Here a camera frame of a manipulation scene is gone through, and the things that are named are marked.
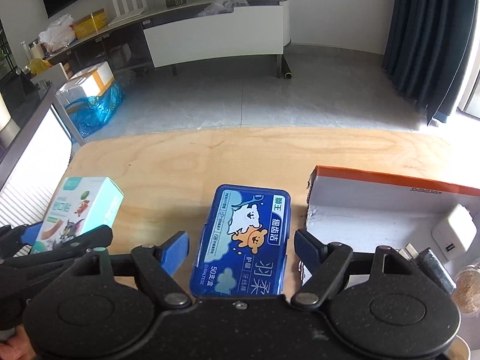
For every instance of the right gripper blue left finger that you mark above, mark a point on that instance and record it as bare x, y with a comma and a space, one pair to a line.
173, 252

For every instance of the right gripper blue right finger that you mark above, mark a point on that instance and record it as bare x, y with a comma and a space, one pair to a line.
310, 251

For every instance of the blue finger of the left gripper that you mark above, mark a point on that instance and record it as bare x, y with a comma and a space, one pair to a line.
30, 234

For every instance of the green bandage box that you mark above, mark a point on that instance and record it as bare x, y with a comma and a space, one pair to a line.
80, 205

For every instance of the blue floss pick box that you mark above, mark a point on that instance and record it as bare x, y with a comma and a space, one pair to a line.
243, 248

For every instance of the person's left hand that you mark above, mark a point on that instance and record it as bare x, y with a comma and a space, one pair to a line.
17, 347

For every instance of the orange grey cardboard tray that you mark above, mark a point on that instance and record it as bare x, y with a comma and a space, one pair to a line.
367, 209

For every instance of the white paper cup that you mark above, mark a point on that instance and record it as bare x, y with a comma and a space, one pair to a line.
9, 129

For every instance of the black power adapter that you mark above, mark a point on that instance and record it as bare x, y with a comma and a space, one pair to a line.
430, 264

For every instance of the round dark side table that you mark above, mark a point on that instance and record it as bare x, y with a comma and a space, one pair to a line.
33, 165

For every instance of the blue plastic bag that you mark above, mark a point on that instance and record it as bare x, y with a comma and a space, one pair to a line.
90, 114

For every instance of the white USB charger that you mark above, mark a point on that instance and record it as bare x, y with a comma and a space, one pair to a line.
455, 232

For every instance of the light blue toothpick holder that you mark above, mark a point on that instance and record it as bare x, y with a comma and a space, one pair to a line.
467, 293

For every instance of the white orange cardboard box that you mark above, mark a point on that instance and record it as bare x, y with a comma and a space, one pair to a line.
90, 82

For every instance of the black roll on floor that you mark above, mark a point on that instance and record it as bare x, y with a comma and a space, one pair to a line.
285, 69

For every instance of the white plastic bag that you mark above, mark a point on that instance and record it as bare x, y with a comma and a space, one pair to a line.
58, 35

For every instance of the white TV console cabinet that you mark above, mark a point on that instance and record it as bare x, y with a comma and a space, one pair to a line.
171, 36

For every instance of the yellow box on console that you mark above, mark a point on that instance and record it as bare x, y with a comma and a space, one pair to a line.
89, 24

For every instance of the white wifi router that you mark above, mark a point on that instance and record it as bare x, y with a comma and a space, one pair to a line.
127, 9

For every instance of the dark blue curtain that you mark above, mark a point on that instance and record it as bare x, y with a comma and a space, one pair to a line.
427, 52

